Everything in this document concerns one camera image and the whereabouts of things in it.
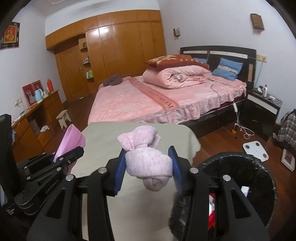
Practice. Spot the white lotion bottle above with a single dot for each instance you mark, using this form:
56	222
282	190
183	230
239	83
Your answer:
264	92

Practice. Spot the blue pillow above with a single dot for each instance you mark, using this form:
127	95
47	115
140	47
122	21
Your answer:
228	69

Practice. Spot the wooden sideboard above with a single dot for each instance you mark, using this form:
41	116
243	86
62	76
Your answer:
36	127

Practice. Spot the wooden wardrobe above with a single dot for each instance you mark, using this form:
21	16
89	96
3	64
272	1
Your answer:
91	50

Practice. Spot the light blue kettle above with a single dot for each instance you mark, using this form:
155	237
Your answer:
38	95

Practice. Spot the small white stool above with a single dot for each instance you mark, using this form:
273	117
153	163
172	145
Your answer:
62	118

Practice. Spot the bed with pink sheet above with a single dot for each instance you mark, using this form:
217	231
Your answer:
139	102

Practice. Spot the folded pink quilt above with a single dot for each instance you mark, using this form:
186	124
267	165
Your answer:
176	77

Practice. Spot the plaid cloth covered chair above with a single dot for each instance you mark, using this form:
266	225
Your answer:
287	129

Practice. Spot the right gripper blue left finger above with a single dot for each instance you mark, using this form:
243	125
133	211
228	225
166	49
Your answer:
61	216

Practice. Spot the pink sock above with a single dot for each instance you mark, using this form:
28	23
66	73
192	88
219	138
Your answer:
143	159

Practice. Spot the red thermos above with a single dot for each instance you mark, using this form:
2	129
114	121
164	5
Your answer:
50	86

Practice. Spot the red picture frames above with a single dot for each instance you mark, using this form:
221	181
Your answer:
29	91

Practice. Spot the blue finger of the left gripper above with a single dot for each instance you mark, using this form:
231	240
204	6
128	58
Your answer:
44	163

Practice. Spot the dark slippers on bed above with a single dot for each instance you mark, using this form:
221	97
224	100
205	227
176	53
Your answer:
114	80

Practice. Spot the white red floor scale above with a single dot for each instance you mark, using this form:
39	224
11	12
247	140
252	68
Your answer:
288	160

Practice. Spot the white blue medicine box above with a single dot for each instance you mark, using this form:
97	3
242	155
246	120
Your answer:
245	190

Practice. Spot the red plastic bag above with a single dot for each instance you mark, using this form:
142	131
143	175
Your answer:
211	219

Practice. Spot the small wall lamp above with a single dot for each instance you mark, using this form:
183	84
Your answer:
176	32

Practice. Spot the pink face mask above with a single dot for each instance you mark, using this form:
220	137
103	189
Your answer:
72	139

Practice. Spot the folded red blanket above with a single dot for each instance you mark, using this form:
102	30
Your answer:
170	61

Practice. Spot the black lined trash bin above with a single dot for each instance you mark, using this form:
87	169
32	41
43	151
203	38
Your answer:
245	170

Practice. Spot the black white nightstand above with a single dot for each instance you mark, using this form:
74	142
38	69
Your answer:
259	113

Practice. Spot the white bathroom scale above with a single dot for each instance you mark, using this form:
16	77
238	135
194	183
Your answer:
256	149

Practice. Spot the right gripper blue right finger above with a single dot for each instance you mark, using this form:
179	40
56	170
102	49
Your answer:
235	217

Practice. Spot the beige table cover cloth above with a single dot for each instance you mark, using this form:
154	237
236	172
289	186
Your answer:
135	213

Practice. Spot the brown wall lamp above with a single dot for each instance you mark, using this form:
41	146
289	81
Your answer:
257	22

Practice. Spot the wall socket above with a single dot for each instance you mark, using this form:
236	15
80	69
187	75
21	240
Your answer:
261	58

